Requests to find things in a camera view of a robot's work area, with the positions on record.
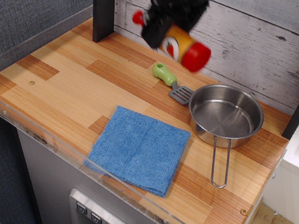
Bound green handled toy spatula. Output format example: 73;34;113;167
152;63;194;106

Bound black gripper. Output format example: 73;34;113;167
141;0;210;49

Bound red toy sauce bottle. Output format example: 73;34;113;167
132;10;212;73

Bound dark left shelf post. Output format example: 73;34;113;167
92;0;115;43

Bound clear acrylic table guard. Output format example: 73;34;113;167
0;9;290;224

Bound steel pan with wire handle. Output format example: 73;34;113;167
188;84;264;189

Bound silver button panel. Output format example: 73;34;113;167
69;188;126;224

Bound blue folded cloth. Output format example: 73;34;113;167
87;106;190;197

